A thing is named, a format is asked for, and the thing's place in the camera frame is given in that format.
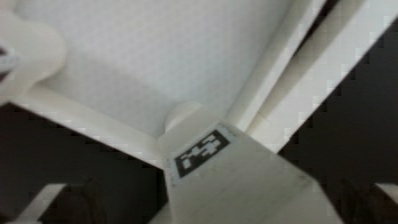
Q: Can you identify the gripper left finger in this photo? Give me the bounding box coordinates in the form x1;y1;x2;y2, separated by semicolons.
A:
6;179;109;224

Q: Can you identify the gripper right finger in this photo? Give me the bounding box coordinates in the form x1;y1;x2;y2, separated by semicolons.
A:
340;180;398;224

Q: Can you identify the white desk leg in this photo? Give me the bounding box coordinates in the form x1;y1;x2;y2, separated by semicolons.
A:
159;102;344;224
0;10;68;105

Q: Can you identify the white desk top tray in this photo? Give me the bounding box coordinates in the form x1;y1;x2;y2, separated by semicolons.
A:
0;0;329;168

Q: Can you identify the white front fence rail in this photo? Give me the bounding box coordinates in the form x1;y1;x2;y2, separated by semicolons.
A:
248;0;398;152

